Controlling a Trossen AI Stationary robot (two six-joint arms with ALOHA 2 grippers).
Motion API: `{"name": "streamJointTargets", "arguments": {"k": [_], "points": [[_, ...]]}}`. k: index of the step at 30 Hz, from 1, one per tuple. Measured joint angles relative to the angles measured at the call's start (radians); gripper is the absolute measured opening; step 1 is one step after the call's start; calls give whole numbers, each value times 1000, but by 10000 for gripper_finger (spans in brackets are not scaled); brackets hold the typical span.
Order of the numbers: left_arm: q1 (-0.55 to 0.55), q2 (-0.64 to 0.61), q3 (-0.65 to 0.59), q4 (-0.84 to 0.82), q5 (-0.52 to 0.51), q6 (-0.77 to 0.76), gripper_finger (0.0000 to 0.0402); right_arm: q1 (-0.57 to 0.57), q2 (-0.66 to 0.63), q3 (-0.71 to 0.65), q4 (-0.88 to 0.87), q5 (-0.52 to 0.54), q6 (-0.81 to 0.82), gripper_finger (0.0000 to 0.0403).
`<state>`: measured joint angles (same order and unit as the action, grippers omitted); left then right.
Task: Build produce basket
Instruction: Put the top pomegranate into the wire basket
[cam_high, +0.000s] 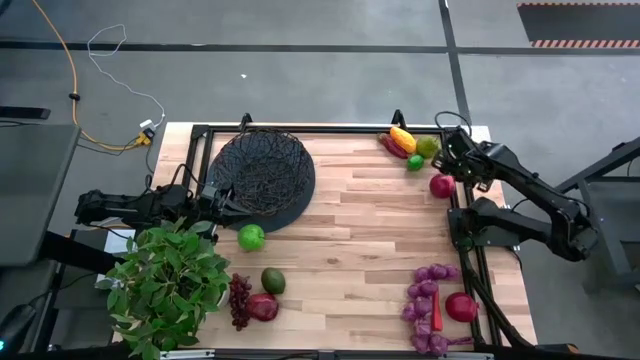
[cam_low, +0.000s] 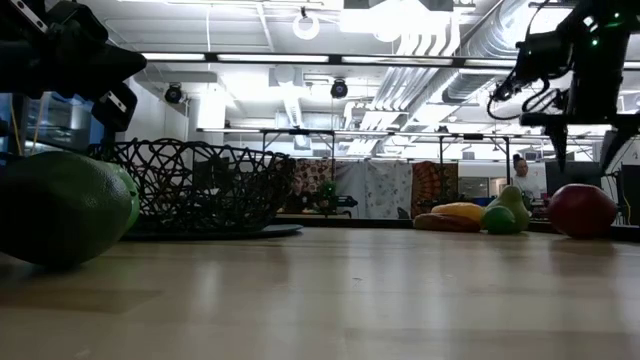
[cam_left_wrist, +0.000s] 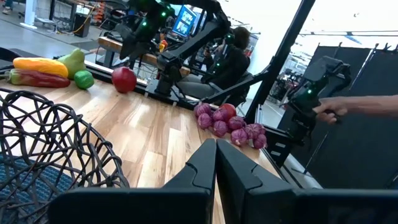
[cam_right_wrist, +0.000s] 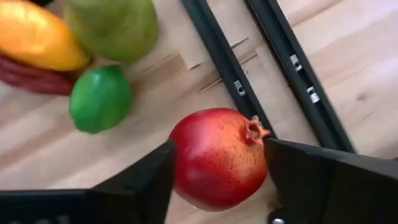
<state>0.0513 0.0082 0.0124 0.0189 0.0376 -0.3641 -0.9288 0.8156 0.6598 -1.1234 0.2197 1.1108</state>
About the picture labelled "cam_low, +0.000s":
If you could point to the orange mandala cloth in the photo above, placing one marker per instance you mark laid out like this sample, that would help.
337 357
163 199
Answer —
427 185

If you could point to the white patterned cloth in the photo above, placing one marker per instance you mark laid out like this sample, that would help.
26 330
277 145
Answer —
375 190

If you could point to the black station frame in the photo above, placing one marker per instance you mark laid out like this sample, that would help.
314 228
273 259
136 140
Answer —
300 132

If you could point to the green apple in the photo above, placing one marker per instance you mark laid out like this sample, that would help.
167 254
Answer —
131 197

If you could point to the small potted plant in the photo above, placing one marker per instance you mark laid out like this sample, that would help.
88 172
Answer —
327 195

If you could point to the round red apple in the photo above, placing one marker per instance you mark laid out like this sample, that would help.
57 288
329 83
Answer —
582 210

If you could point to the bright green lime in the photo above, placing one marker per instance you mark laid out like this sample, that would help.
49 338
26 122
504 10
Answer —
499 221

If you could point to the green pear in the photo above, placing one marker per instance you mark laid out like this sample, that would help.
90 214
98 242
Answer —
515 202

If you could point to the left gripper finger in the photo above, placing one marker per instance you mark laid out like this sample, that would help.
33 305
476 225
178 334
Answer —
80 22
105 67

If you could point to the person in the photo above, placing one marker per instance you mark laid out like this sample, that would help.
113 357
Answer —
522 177
298 197

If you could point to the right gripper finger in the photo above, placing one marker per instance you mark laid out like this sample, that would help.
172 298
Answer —
616 142
558 140

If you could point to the yellow mango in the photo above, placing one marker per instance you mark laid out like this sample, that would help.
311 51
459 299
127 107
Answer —
460 210

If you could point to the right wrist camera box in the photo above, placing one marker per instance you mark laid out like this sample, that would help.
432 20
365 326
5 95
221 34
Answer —
542 55

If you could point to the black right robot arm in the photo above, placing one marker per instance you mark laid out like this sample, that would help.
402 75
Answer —
600 65

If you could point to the reddish brown sweet potato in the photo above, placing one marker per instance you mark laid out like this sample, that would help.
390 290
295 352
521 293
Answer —
445 223

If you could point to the black monitor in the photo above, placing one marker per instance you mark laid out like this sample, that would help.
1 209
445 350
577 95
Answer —
572 175
631 195

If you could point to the black overhead light bar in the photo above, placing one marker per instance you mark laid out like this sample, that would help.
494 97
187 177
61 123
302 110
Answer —
210 58

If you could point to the brown patterned cloth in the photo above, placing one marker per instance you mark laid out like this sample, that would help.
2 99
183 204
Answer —
315 172

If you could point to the dark green avocado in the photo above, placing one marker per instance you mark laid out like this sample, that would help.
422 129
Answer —
60 210

